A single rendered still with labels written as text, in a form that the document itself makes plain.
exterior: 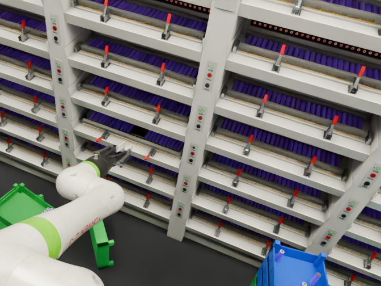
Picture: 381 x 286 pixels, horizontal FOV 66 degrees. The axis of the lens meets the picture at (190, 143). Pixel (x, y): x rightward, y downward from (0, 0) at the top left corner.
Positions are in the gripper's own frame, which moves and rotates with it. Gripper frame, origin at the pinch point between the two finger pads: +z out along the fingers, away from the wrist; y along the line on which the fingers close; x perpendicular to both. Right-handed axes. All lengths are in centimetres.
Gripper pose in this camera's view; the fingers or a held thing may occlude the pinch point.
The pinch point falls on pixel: (124, 148)
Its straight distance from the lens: 133.0
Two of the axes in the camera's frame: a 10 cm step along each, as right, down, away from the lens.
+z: 2.9, -3.2, 9.0
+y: -9.3, -3.3, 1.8
